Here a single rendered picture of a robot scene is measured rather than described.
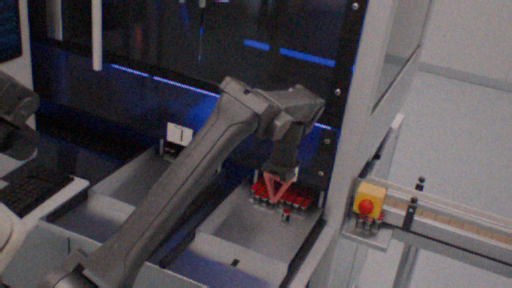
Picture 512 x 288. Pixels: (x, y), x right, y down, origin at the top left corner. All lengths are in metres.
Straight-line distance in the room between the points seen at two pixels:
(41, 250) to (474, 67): 4.79
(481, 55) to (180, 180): 5.48
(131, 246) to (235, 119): 0.22
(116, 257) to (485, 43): 5.54
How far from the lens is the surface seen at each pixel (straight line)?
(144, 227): 0.77
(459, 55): 6.14
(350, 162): 1.52
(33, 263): 2.44
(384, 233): 1.68
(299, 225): 1.62
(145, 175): 1.77
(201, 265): 1.43
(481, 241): 1.69
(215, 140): 0.79
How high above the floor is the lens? 1.79
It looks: 27 degrees down
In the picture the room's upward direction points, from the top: 8 degrees clockwise
